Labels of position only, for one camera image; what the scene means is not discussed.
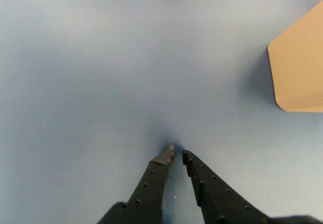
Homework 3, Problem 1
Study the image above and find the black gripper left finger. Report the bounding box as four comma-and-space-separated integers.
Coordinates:
97, 144, 176, 224

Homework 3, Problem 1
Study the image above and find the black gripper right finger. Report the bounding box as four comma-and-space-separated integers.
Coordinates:
182, 149, 276, 224

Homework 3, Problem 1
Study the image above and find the blue grey table mat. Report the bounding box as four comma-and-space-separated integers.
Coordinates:
0, 0, 323, 224

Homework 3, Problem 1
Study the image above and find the beige square container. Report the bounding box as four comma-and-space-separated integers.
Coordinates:
267, 1, 323, 113

